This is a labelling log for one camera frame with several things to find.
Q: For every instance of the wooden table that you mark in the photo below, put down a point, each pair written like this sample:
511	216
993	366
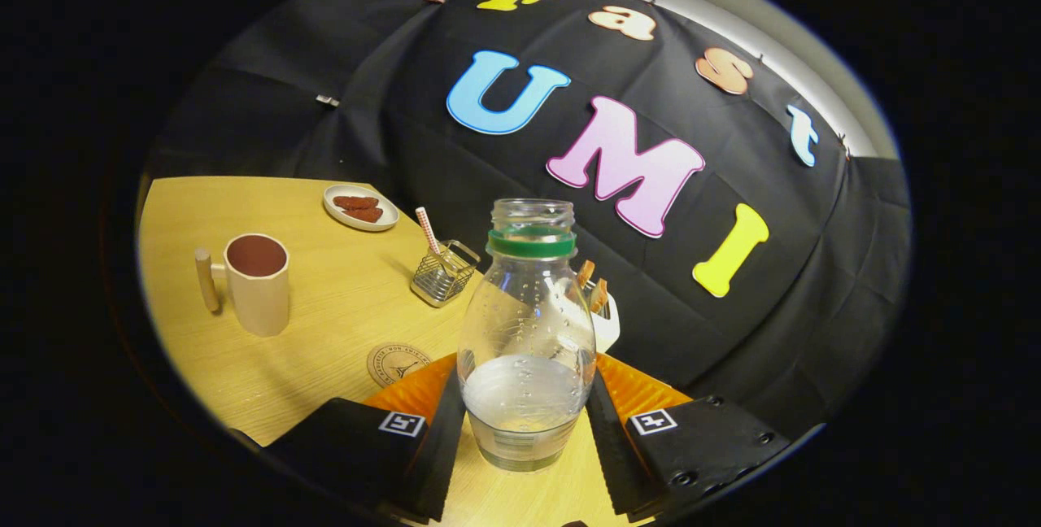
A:
325	283

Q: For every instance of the white round plate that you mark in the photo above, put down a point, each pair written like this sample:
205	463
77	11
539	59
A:
362	226

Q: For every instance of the red-brown food piece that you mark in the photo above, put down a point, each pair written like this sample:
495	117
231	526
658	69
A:
355	202
364	215

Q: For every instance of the white toaster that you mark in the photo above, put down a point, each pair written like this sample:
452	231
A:
606	332

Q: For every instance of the red striped straw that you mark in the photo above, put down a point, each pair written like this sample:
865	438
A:
428	230

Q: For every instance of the silver metal clip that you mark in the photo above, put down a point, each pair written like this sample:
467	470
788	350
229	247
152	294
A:
328	101

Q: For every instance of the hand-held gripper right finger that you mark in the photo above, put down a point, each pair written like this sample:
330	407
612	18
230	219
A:
610	454

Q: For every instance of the round wooden coaster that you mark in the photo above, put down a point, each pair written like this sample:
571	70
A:
394	364

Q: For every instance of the black backdrop cloth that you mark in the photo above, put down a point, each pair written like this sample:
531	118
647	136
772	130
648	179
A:
732	324

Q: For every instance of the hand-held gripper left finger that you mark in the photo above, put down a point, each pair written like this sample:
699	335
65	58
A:
443	454

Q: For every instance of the clear plastic juice bottle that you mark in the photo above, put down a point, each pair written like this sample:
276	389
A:
524	397

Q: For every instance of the toast slice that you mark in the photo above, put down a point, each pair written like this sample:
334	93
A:
585	273
599	296

